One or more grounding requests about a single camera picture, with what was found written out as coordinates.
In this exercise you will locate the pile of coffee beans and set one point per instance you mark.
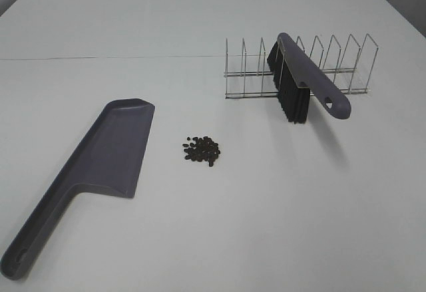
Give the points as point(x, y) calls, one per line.
point(201, 149)

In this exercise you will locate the metal wire rack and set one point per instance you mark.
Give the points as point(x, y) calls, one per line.
point(256, 72)

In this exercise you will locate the grey plastic dustpan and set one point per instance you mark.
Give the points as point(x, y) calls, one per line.
point(107, 161)

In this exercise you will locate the grey hand brush black bristles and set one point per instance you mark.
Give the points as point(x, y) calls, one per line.
point(296, 76)

